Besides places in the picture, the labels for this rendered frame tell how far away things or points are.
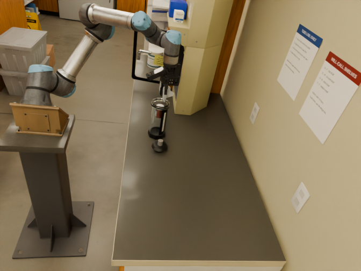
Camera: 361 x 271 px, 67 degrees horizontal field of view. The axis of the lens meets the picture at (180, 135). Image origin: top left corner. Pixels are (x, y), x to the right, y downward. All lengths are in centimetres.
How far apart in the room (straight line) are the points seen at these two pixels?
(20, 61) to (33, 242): 214
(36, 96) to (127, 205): 73
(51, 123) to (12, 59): 220
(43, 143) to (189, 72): 93
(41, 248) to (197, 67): 165
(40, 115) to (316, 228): 136
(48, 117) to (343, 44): 136
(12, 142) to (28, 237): 93
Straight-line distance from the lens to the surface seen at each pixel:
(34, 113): 159
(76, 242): 227
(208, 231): 124
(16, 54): 368
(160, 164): 146
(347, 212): 104
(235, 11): 206
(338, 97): 109
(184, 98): 182
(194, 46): 168
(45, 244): 231
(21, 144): 162
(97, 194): 255
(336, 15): 121
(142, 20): 131
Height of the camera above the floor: 194
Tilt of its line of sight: 36 degrees down
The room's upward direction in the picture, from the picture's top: 11 degrees clockwise
